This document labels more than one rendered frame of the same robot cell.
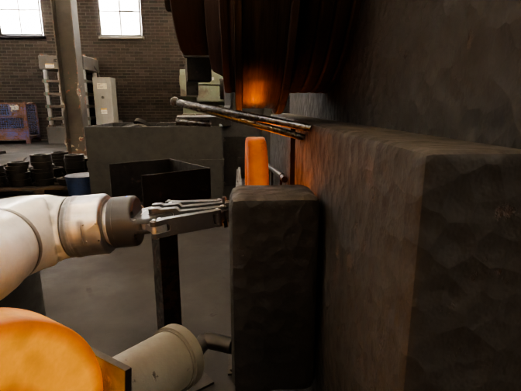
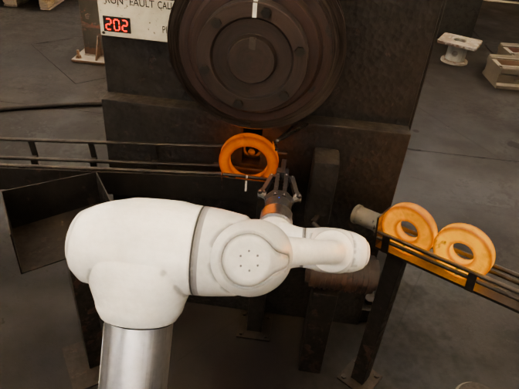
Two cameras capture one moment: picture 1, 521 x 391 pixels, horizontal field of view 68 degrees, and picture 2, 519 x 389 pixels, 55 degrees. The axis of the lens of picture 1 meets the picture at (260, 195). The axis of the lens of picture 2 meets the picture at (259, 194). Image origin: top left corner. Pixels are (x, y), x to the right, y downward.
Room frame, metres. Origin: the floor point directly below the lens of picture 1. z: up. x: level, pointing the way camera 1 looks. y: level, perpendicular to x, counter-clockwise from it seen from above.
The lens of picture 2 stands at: (0.48, 1.31, 1.56)
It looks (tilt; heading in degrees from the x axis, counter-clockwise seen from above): 35 degrees down; 277
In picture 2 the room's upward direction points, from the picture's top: 5 degrees clockwise
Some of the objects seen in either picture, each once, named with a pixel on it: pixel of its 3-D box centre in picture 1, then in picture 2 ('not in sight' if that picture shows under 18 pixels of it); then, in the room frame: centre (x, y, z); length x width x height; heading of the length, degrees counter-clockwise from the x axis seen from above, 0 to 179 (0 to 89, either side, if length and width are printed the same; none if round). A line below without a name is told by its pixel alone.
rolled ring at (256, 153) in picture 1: (255, 189); (249, 160); (0.67, 0.01, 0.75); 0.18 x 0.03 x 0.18; 4
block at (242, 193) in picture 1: (274, 285); (321, 186); (0.44, -0.02, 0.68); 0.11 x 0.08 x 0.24; 93
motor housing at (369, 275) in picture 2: not in sight; (331, 313); (0.33, 0.13, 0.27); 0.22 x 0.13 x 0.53; 3
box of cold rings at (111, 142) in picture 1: (163, 164); not in sight; (3.38, 0.85, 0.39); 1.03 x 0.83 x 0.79; 97
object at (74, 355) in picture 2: (164, 278); (76, 292); (1.15, 0.31, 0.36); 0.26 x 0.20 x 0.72; 38
